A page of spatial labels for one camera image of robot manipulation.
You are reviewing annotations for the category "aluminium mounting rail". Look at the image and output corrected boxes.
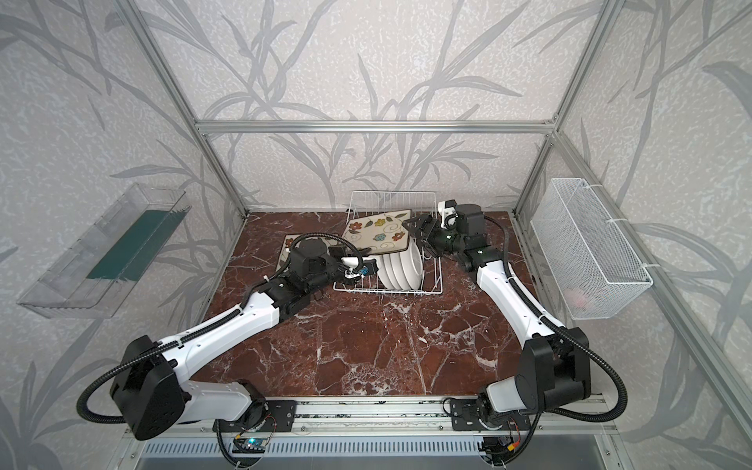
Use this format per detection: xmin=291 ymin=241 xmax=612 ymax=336
xmin=119 ymin=394 xmax=618 ymax=439

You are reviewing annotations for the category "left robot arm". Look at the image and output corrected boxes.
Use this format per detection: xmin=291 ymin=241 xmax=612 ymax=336
xmin=110 ymin=238 xmax=378 ymax=441

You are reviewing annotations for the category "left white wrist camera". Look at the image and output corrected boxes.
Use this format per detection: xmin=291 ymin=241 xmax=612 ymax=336
xmin=340 ymin=257 xmax=363 ymax=279

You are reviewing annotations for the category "white mesh wall basket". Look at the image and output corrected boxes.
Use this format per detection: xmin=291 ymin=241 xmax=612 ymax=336
xmin=532 ymin=178 xmax=653 ymax=320

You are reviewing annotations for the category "pink object in basket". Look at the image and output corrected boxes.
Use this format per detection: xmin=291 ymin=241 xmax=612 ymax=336
xmin=565 ymin=289 xmax=591 ymax=311

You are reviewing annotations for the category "floral square plate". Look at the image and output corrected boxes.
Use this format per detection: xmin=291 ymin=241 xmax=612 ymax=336
xmin=342 ymin=210 xmax=413 ymax=256
xmin=277 ymin=234 xmax=299 ymax=268

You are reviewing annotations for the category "black corrugated cable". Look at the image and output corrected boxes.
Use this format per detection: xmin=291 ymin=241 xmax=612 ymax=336
xmin=484 ymin=213 xmax=629 ymax=423
xmin=75 ymin=231 xmax=365 ymax=425

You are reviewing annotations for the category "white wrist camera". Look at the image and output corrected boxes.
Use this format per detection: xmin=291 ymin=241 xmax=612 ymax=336
xmin=340 ymin=257 xmax=363 ymax=279
xmin=438 ymin=199 xmax=457 ymax=230

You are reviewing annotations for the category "white wire dish rack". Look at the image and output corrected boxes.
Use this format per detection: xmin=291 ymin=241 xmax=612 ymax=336
xmin=334 ymin=190 xmax=443 ymax=295

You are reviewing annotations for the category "white round plate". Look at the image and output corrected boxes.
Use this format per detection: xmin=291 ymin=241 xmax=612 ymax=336
xmin=399 ymin=250 xmax=413 ymax=291
xmin=407 ymin=240 xmax=423 ymax=290
xmin=386 ymin=253 xmax=409 ymax=291
xmin=375 ymin=256 xmax=394 ymax=290

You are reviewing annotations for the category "green circuit board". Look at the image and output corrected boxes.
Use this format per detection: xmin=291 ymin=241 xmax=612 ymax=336
xmin=232 ymin=435 xmax=271 ymax=454

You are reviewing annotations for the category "right black corrugated cable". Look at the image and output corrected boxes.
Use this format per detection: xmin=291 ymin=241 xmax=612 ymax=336
xmin=484 ymin=213 xmax=629 ymax=423

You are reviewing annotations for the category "left black corrugated cable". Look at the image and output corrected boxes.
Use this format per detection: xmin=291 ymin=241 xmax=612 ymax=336
xmin=75 ymin=231 xmax=365 ymax=425

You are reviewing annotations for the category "aluminium frame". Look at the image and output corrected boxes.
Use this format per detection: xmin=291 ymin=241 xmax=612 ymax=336
xmin=116 ymin=1 xmax=751 ymax=438

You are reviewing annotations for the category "clear plastic wall bin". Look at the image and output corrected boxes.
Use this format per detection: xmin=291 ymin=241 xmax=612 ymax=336
xmin=18 ymin=183 xmax=191 ymax=319

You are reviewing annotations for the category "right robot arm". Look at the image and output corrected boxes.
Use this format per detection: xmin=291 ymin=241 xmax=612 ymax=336
xmin=403 ymin=202 xmax=591 ymax=419

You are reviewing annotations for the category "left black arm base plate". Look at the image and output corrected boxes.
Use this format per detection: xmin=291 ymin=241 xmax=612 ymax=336
xmin=213 ymin=399 xmax=298 ymax=434

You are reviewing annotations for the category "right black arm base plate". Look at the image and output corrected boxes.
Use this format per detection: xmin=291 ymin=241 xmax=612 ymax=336
xmin=442 ymin=398 xmax=532 ymax=432

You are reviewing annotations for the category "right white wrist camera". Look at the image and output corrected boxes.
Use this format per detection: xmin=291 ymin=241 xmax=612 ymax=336
xmin=438 ymin=199 xmax=457 ymax=230

